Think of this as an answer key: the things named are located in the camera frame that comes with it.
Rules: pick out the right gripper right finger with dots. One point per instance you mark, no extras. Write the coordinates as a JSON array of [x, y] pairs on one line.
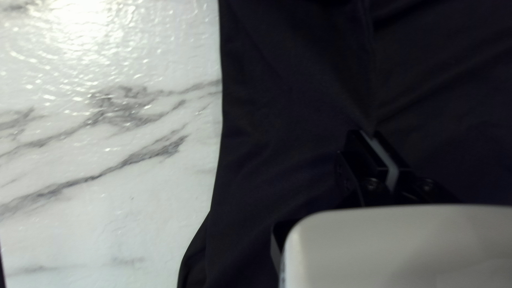
[[416, 190]]

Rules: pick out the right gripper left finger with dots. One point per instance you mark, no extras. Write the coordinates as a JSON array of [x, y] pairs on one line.
[[360, 172]]

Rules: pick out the black t-shirt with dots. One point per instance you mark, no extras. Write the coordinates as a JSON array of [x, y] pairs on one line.
[[296, 80]]

